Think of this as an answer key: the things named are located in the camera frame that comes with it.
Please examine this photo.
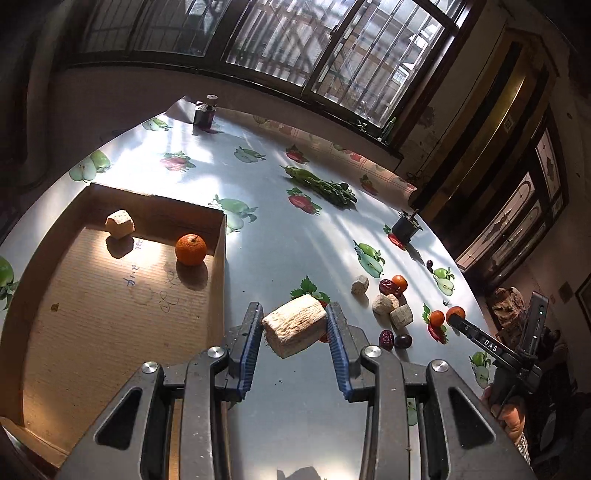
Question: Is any large beige stone block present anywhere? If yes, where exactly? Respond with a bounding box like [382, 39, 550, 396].
[262, 294, 329, 359]

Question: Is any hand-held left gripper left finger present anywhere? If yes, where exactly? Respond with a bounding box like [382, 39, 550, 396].
[55, 302, 264, 480]

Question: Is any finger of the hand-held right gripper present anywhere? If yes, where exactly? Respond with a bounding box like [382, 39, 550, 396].
[448, 314, 513, 367]

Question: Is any wooden glass-panel door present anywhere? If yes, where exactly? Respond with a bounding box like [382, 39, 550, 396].
[411, 28, 578, 287]

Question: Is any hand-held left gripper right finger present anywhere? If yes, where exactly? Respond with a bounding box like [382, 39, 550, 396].
[325, 302, 539, 480]

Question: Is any green leafy vegetable bunch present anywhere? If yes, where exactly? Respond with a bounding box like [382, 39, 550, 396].
[283, 165, 358, 208]

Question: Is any person's right hand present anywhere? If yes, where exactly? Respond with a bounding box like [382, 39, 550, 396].
[480, 385, 527, 444]

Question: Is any brown cardboard box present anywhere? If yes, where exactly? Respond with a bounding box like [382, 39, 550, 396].
[0, 182, 227, 467]

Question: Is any brown gnarled wood piece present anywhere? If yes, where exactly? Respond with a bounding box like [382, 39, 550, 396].
[490, 287, 527, 340]

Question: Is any person's right forearm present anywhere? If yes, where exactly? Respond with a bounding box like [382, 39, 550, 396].
[513, 434, 533, 464]

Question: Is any fruit printed tablecloth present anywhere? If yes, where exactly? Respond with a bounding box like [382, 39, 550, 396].
[0, 95, 504, 480]

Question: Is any dark framed barred window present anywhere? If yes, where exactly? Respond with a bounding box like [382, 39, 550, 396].
[60, 0, 481, 139]

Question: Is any large orange tangerine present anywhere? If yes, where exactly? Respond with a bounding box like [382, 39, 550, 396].
[175, 233, 208, 267]

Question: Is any small black motor block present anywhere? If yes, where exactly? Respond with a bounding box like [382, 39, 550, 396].
[392, 210, 422, 242]

